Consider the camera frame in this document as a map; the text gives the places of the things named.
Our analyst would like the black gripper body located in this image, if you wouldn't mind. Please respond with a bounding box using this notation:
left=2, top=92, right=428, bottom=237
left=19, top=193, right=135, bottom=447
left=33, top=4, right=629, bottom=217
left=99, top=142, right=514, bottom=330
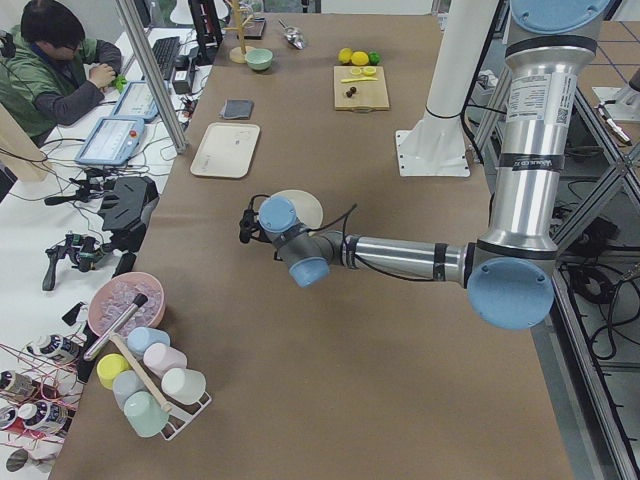
left=239, top=195, right=265, bottom=244

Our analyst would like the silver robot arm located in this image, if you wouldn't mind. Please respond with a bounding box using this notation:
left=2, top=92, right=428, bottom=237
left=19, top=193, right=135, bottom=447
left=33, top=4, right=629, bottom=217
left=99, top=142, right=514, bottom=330
left=239, top=1, right=608, bottom=329

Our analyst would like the cream rectangular tray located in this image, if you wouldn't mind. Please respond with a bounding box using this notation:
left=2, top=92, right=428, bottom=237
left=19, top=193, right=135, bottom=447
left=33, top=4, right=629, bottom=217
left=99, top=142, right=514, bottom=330
left=190, top=122, right=260, bottom=179

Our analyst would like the cream round plate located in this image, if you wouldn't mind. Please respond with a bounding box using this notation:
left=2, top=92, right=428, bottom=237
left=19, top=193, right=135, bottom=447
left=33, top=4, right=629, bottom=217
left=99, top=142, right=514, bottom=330
left=275, top=189, right=324, bottom=229

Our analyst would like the grey folded cloth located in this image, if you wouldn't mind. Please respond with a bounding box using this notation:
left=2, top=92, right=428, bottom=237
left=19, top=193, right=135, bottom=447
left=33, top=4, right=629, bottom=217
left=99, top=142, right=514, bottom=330
left=219, top=99, right=254, bottom=120

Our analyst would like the blue teach pendant one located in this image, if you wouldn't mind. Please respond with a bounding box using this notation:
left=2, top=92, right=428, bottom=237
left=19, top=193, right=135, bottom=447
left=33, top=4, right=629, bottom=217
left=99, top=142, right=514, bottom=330
left=75, top=116, right=145, bottom=167

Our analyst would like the pink bowl with ice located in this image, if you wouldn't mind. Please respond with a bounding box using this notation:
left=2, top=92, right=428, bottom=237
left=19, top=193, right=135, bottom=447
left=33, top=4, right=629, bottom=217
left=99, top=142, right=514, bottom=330
left=88, top=272, right=166, bottom=336

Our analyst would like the blue teach pendant two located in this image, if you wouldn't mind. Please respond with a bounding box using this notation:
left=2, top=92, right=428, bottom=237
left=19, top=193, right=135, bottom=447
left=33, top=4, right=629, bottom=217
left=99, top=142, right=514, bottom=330
left=112, top=81, right=158, bottom=122

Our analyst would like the mint green bowl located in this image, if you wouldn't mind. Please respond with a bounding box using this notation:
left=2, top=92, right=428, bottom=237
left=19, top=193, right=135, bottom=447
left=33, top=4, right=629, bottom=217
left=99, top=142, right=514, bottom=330
left=245, top=48, right=274, bottom=72

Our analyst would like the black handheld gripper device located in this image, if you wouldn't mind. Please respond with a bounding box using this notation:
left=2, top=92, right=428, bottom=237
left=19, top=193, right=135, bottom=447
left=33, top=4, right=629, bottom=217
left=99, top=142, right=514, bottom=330
left=42, top=233, right=113, bottom=291

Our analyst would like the wooden mug tree stand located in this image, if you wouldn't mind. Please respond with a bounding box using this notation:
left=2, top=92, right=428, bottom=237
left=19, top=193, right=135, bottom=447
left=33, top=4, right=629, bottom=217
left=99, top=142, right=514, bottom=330
left=225, top=0, right=256, bottom=64

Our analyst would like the cup rack with pastel cups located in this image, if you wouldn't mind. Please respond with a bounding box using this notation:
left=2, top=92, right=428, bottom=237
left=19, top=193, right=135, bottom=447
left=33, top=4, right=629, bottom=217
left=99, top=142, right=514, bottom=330
left=83, top=294, right=213, bottom=441

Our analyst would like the wooden cutting board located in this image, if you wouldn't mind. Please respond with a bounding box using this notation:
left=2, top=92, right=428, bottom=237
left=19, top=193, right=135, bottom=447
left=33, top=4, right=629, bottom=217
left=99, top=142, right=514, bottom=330
left=333, top=66, right=390, bottom=111

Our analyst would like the yellow plastic knife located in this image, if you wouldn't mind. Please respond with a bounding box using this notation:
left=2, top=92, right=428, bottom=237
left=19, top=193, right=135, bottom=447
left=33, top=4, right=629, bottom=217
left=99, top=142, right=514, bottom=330
left=340, top=76, right=378, bottom=84

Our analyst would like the metal scoop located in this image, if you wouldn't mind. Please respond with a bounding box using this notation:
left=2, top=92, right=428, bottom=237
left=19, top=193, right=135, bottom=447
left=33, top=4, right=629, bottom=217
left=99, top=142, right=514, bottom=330
left=278, top=19, right=307, bottom=50

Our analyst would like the black keyboard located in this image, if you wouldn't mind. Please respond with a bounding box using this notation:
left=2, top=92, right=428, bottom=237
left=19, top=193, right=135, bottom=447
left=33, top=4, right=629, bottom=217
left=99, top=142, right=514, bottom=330
left=152, top=36, right=181, bottom=81

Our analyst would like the whole yellow lemon one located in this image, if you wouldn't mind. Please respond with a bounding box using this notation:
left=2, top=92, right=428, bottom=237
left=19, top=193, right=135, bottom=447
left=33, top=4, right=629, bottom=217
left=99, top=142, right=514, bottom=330
left=338, top=48, right=353, bottom=65

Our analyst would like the whole yellow lemon two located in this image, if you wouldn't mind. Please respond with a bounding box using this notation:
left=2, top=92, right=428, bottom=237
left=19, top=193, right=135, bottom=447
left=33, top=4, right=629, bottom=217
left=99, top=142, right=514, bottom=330
left=350, top=51, right=370, bottom=67

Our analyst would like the green lime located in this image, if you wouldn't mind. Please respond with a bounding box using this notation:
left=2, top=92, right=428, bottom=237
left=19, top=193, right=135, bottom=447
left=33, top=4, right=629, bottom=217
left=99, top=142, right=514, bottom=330
left=368, top=51, right=381, bottom=66

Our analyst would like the seated person green vest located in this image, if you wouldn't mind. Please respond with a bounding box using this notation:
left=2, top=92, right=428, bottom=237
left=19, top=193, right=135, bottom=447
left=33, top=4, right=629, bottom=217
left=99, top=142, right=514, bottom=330
left=1, top=1, right=122, bottom=146

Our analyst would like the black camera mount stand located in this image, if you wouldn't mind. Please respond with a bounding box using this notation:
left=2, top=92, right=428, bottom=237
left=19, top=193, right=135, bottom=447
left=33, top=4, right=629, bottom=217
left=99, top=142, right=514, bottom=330
left=98, top=176, right=159, bottom=253

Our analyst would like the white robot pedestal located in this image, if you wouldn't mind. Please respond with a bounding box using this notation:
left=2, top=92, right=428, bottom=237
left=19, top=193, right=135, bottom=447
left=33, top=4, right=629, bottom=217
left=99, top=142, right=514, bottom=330
left=396, top=0, right=499, bottom=178

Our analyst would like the aluminium frame post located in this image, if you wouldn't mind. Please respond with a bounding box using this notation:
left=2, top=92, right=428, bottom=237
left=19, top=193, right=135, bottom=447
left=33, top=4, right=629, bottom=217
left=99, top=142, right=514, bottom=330
left=115, top=0, right=187, bottom=154

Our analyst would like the wire rack with bottles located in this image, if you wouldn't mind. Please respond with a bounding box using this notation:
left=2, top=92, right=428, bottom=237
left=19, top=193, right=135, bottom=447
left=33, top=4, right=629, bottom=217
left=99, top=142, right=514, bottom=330
left=1, top=334, right=83, bottom=443

